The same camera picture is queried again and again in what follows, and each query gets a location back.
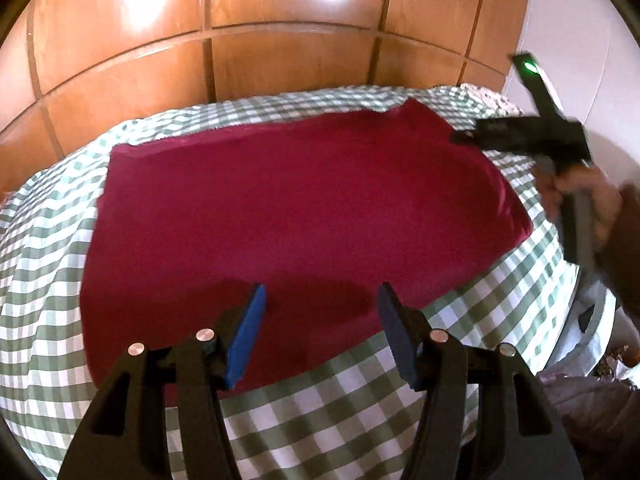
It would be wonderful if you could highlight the dark red cloth garment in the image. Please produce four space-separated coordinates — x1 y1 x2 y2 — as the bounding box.
79 99 533 391

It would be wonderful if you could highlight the person right hand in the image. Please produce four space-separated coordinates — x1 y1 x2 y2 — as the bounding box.
533 165 623 250

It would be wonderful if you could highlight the floral patterned bedding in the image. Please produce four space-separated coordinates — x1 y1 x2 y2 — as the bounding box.
460 82 524 116

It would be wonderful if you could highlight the green white checkered bedsheet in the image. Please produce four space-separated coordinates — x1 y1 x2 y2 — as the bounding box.
1 86 577 479

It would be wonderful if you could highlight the grey bed frame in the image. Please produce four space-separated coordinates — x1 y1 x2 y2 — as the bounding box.
538 271 616 382

